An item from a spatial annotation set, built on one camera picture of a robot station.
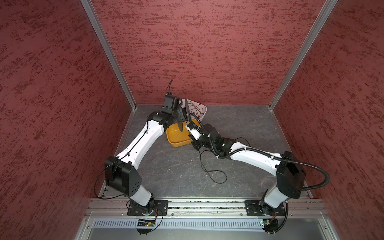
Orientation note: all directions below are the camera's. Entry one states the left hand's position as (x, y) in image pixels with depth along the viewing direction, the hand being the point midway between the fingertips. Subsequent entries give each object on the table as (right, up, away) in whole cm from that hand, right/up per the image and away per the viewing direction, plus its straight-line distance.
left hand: (178, 114), depth 83 cm
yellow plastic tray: (-3, -17, +20) cm, 27 cm away
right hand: (+7, -13, -2) cm, 15 cm away
